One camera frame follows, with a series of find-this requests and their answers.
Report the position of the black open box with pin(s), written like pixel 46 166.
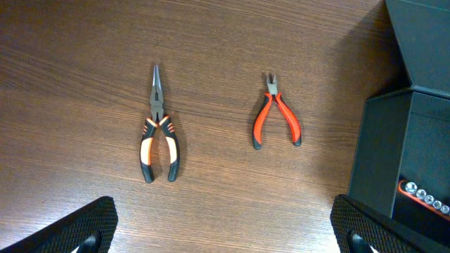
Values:
pixel 404 134

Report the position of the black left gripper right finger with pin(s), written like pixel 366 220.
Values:
pixel 358 228

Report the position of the orange socket rail set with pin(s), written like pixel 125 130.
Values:
pixel 411 191

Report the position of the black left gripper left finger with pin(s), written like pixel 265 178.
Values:
pixel 89 229

